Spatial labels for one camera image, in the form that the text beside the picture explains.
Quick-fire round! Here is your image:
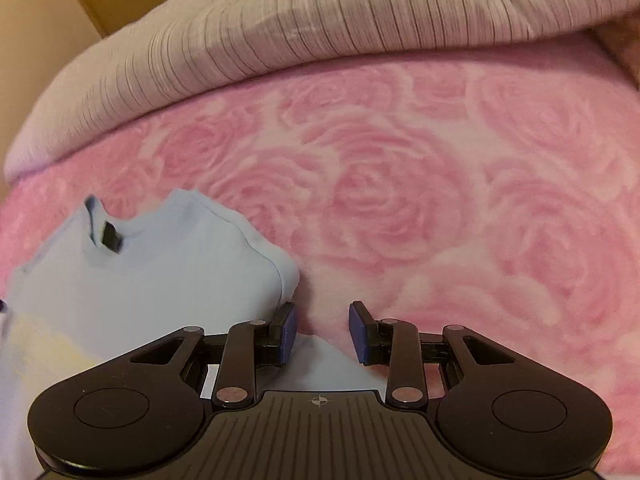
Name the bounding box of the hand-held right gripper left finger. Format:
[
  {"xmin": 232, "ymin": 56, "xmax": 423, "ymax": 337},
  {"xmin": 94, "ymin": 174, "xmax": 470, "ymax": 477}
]
[{"xmin": 129, "ymin": 302, "xmax": 299, "ymax": 408}]

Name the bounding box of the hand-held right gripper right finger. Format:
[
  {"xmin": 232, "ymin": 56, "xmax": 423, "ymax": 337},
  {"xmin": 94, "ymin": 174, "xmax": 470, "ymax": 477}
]
[{"xmin": 348, "ymin": 301, "xmax": 516, "ymax": 408}]

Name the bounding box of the light blue sweatshirt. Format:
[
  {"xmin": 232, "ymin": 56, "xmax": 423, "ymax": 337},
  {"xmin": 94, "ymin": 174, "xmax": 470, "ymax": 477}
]
[{"xmin": 0, "ymin": 189, "xmax": 386, "ymax": 480}]

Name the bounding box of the pink floral blanket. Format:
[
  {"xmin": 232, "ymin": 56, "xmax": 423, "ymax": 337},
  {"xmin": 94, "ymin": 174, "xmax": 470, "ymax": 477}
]
[{"xmin": 0, "ymin": 35, "xmax": 640, "ymax": 461}]

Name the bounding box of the grey striped quilt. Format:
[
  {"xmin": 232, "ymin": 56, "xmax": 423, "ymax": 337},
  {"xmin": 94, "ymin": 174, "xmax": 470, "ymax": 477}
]
[{"xmin": 5, "ymin": 0, "xmax": 640, "ymax": 186}]

